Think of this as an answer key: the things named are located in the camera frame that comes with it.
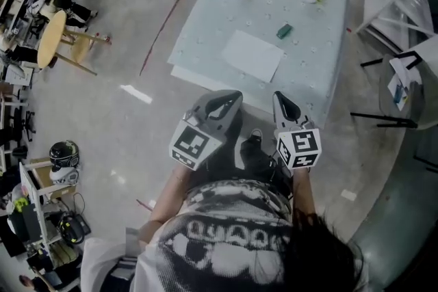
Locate round wooden table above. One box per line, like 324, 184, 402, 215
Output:
36, 10, 107, 76

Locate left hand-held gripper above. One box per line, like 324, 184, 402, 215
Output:
168, 89, 244, 171

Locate grey chair with black legs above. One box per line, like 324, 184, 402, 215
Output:
350, 50, 438, 131

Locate green stapler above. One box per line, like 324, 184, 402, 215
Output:
276, 23, 294, 40

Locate white storage shelf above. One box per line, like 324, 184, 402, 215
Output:
18, 160, 78, 250

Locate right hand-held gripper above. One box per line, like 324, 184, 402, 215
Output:
272, 90, 323, 170

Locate person's black trousers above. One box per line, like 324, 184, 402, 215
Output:
218, 105, 294, 198

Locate person's black white patterned shirt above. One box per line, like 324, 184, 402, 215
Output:
135, 179, 363, 292

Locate yellow black headset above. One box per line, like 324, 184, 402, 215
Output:
57, 214, 86, 244

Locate white fabric bag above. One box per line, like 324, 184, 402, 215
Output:
80, 227, 158, 292

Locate white helmet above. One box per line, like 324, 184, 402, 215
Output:
49, 165, 80, 186

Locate pile of white papers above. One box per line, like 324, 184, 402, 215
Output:
387, 57, 422, 112

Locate black patterned helmet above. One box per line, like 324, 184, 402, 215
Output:
49, 140, 79, 169

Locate person's right forearm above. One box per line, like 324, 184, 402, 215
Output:
292, 165, 318, 216

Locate round wooden stool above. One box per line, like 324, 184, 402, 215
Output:
70, 34, 94, 63

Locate white sheet of paper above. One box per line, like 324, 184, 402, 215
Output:
220, 29, 285, 83

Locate white paper scrap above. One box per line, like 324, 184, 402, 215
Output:
119, 84, 153, 105

